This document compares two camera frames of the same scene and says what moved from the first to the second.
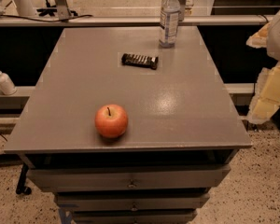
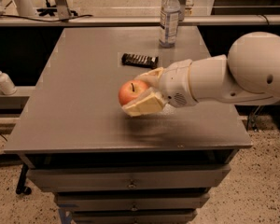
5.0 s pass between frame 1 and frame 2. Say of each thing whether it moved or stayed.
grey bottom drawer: stayed
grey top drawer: stayed
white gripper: moved
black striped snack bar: stayed
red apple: moved
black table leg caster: stayed
